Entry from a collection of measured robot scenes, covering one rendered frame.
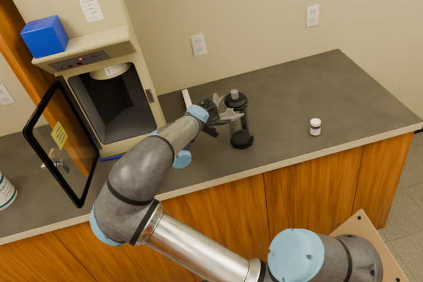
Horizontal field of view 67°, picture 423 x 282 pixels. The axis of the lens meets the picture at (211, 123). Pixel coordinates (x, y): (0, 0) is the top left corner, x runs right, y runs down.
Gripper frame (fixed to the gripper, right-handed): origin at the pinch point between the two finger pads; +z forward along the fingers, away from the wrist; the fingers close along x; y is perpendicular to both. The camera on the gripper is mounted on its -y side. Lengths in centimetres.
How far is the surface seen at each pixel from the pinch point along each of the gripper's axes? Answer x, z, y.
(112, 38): 14, -31, 39
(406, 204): -25, 91, -119
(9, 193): 28, -97, -11
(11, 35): 28, -60, 47
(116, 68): 26.6, -34.4, 21.7
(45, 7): 27, -46, 51
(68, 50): 16, -46, 39
